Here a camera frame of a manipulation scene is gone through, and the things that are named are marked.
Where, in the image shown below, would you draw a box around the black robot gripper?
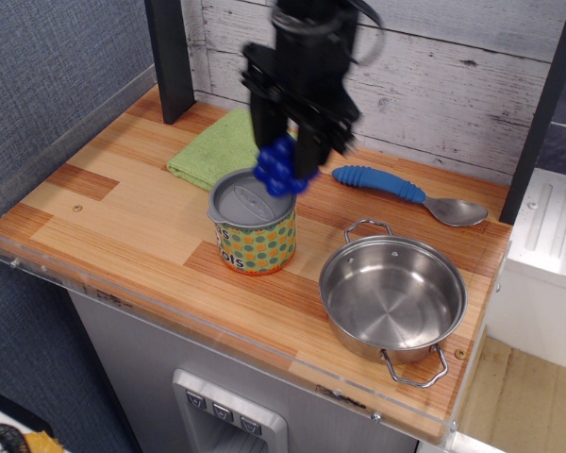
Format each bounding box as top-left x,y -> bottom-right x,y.
242,11 -> 359,179

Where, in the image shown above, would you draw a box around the blue plastic grapes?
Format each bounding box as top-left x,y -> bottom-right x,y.
253,134 -> 319,197

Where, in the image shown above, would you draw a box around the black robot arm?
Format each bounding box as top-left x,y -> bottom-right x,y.
242,1 -> 359,179

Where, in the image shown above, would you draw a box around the green rag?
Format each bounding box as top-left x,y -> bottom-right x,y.
165,109 -> 299,193

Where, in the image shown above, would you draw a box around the dotted toy can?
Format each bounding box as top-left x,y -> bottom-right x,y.
208,169 -> 296,276

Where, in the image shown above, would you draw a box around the small steel pot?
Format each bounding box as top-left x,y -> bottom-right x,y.
319,230 -> 468,389

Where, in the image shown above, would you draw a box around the grey toy fridge cabinet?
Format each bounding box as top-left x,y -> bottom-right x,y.
71,293 -> 418,452

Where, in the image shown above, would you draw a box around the silver dispenser panel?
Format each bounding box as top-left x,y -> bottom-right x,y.
172,369 -> 289,452

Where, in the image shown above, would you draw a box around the yellow object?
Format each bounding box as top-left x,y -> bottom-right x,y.
24,431 -> 66,453

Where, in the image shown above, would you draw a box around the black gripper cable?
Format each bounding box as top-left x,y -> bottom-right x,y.
346,0 -> 387,67

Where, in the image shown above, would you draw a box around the black left post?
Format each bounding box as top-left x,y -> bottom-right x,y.
143,0 -> 195,125

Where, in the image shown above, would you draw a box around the black post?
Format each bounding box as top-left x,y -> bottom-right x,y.
499,21 -> 566,225
143,0 -> 195,125

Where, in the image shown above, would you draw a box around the blue handled metal spoon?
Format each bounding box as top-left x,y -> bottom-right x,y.
332,165 -> 489,227

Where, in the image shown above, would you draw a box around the black right post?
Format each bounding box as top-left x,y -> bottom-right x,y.
499,21 -> 566,225

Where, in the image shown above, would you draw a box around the black corrugated hose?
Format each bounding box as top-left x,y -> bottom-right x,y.
0,422 -> 25,453

